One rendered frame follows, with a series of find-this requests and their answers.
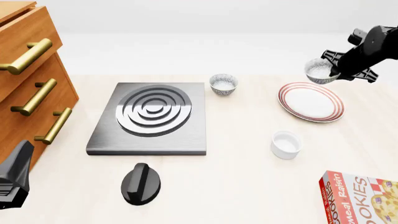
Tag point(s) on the white ramekin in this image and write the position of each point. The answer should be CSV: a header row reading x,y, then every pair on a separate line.
x,y
286,145

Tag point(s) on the flat stove plate with rings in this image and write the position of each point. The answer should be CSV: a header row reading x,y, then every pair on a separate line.
x,y
149,140

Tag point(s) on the wooden drawer, slightly open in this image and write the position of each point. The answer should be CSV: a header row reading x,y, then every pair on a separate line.
x,y
37,30

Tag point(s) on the white plate with red rings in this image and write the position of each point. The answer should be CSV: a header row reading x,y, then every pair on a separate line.
x,y
311,102

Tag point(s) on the wooden cabinet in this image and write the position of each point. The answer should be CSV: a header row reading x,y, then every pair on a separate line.
x,y
18,23

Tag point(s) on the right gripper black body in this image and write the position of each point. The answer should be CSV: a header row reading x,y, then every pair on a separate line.
x,y
331,57

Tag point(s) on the round black stove knob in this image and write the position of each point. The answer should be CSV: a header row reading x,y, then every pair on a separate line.
x,y
141,184

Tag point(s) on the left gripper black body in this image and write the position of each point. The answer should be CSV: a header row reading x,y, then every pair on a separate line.
x,y
12,196

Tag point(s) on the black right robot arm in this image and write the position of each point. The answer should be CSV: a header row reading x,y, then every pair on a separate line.
x,y
376,44

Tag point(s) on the patterned bowl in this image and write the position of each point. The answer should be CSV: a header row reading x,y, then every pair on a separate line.
x,y
317,70
223,86

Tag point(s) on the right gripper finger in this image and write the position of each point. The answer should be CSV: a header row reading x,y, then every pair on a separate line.
x,y
335,70
345,77

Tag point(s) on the red cookies box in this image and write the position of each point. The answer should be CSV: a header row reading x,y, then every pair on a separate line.
x,y
357,200

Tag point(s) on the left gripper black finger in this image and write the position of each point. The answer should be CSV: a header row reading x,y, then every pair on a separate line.
x,y
21,163

